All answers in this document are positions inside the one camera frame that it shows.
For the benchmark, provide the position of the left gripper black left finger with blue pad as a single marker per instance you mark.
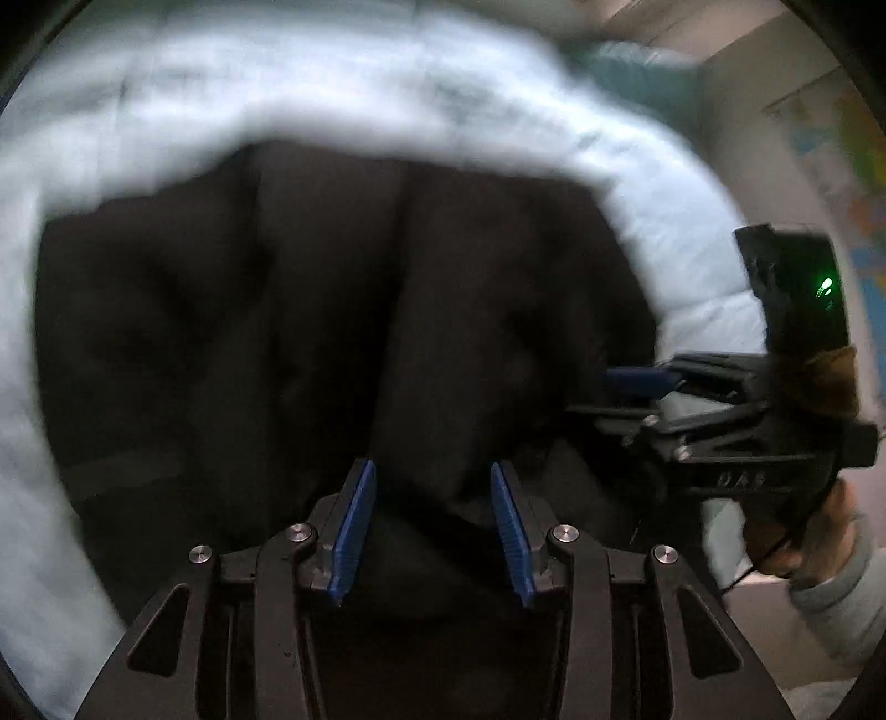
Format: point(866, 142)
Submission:
point(229, 636)

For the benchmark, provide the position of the colourful wall map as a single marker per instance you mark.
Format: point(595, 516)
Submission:
point(840, 147)

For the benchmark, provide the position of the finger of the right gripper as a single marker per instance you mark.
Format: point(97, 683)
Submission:
point(622, 423)
point(733, 379)

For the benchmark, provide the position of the person's right hand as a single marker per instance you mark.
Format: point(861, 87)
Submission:
point(818, 544)

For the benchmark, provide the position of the light teal quilted duvet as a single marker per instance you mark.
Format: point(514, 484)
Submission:
point(125, 97)

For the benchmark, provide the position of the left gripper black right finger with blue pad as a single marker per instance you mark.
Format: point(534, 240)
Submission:
point(636, 634)

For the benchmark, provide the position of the black jacket with grey piping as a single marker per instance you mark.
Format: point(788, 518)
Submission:
point(214, 356)

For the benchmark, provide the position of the teal pillow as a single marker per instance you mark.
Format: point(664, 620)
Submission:
point(660, 82)

